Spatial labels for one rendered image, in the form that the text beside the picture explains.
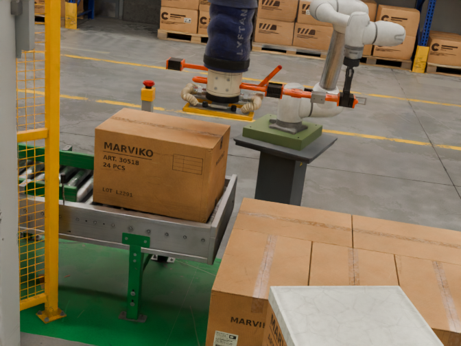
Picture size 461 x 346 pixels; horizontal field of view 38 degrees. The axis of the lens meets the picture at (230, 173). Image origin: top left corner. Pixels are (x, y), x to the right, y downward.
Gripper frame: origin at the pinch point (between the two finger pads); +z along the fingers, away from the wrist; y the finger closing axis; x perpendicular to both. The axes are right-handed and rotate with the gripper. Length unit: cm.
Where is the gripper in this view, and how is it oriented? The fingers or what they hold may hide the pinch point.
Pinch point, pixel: (345, 98)
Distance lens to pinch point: 329.9
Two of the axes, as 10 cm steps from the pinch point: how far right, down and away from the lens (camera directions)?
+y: -1.5, 3.5, -9.2
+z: -1.0, 9.2, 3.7
